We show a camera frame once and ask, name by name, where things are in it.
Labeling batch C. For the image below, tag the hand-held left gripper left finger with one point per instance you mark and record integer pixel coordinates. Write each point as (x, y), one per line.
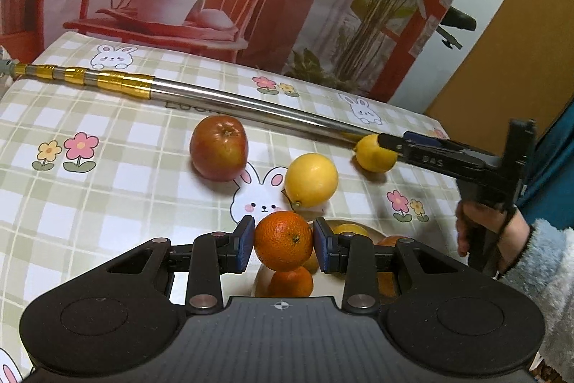
(245, 244)

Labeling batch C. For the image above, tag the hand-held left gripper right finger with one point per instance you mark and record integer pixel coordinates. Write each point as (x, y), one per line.
(323, 246)

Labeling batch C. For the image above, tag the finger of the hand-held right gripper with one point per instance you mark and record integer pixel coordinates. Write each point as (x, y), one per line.
(430, 161)
(426, 138)

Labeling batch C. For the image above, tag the cream plate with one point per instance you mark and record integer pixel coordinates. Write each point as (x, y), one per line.
(261, 284)

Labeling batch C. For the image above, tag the yellow lemon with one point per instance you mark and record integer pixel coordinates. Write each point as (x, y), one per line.
(372, 158)
(311, 181)

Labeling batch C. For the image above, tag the red apple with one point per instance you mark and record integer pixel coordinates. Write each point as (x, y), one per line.
(219, 147)

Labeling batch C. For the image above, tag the person's right forearm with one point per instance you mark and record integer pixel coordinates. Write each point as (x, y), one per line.
(551, 288)

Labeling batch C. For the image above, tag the person's right hand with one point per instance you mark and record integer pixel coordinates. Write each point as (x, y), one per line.
(515, 235)

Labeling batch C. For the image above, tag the small yellow fruit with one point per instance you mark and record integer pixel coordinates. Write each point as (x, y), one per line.
(352, 229)

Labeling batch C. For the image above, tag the teal cloth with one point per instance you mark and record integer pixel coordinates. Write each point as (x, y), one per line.
(556, 167)

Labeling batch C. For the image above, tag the wooden board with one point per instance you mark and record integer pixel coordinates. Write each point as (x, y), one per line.
(515, 51)

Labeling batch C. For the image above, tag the checked tablecloth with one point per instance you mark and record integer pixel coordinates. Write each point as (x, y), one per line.
(112, 208)

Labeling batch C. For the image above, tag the metal telescopic pole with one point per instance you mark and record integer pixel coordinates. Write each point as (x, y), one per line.
(251, 105)

